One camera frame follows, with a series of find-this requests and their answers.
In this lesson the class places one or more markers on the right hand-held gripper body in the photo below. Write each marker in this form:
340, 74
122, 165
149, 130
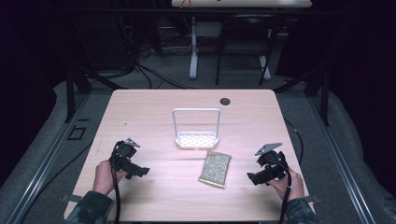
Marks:
271, 163

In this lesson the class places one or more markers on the person's right hand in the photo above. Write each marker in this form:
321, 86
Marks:
292, 185

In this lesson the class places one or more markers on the grey table bracket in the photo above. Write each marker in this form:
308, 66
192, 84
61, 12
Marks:
313, 199
71, 198

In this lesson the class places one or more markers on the glittery green scouring sponge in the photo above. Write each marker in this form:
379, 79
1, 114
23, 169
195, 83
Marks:
215, 169

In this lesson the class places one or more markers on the black metal frame stand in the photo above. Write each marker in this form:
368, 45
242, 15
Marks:
71, 93
325, 99

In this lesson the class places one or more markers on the white sponge holder rack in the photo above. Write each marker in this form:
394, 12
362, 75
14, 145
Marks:
196, 140

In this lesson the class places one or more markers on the aluminium floor rail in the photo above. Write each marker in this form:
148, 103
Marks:
342, 161
46, 158

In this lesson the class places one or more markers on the person's left hand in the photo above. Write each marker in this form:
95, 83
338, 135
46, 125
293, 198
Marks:
104, 179

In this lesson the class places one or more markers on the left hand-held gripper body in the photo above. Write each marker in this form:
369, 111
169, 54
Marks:
125, 152

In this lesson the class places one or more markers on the black chair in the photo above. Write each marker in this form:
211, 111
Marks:
249, 21

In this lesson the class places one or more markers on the white desk with metal legs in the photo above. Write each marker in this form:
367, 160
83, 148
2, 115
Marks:
243, 3

